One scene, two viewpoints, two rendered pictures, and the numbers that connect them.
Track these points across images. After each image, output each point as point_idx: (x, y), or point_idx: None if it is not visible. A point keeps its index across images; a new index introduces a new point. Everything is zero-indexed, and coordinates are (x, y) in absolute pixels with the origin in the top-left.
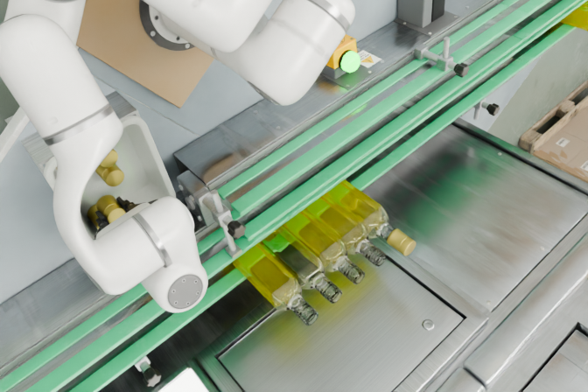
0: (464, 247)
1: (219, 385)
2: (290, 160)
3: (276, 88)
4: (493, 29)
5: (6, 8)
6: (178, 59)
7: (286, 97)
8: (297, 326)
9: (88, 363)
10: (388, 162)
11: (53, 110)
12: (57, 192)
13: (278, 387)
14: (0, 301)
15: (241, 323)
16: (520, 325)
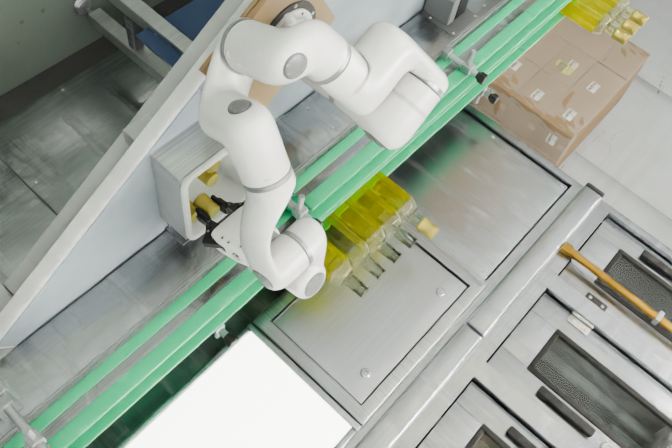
0: (464, 224)
1: (279, 344)
2: (345, 159)
3: (392, 142)
4: (506, 32)
5: None
6: None
7: (396, 147)
8: (336, 294)
9: (194, 332)
10: (408, 149)
11: (267, 173)
12: (254, 224)
13: (328, 343)
14: (95, 282)
15: (289, 292)
16: (507, 291)
